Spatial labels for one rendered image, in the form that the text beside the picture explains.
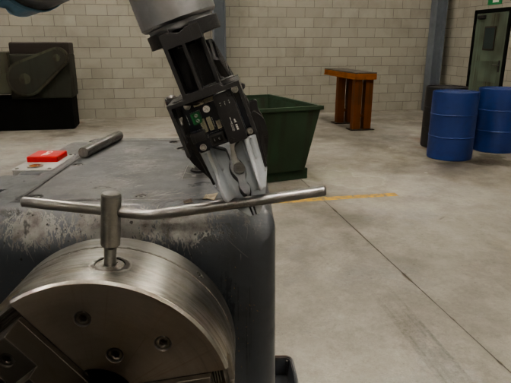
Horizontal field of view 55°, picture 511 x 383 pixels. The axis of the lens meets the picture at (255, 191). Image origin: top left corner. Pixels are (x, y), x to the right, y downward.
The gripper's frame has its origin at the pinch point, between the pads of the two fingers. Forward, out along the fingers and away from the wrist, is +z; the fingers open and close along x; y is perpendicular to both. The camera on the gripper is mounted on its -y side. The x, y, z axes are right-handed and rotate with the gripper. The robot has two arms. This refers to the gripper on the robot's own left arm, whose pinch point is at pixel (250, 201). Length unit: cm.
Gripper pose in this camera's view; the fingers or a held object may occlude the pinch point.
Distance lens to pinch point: 55.0
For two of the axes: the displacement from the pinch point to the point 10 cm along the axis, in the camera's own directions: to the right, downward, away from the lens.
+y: 0.4, 3.1, -9.5
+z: 3.3, 8.9, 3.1
